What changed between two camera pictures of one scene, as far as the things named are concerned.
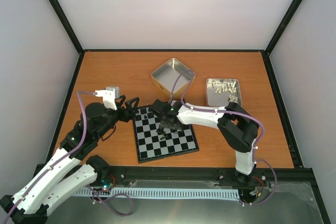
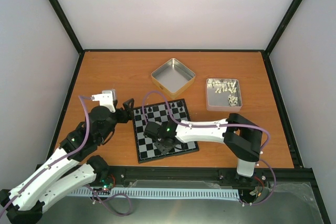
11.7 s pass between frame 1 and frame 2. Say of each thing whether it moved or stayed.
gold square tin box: stayed
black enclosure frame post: stayed
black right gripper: moved
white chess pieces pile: stayed
